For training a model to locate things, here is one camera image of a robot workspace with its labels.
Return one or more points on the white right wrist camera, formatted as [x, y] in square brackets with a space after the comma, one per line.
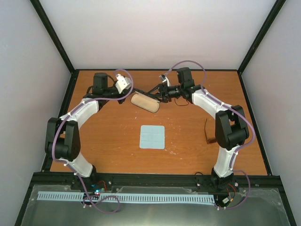
[165, 79]

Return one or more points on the black checkered glasses case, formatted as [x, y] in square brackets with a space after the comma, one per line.
[145, 102]

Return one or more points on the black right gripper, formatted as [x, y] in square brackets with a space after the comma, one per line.
[163, 93]

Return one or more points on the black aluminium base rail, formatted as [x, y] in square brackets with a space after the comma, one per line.
[110, 181]

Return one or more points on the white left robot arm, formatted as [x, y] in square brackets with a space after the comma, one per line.
[62, 137]

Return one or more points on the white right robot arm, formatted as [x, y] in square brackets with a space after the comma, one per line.
[231, 128]

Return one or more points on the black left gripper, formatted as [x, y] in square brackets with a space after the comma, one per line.
[125, 92]

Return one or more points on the black frame post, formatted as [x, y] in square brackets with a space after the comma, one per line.
[261, 34]
[52, 33]

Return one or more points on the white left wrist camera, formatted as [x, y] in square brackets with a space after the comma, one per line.
[122, 83]

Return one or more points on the black left frame post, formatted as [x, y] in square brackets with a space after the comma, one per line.
[52, 33]

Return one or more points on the light blue cleaning cloth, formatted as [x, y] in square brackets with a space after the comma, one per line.
[152, 137]

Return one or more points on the light blue slotted cable duct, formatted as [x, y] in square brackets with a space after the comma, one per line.
[204, 199]

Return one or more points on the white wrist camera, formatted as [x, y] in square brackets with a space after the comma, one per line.
[122, 83]
[165, 79]

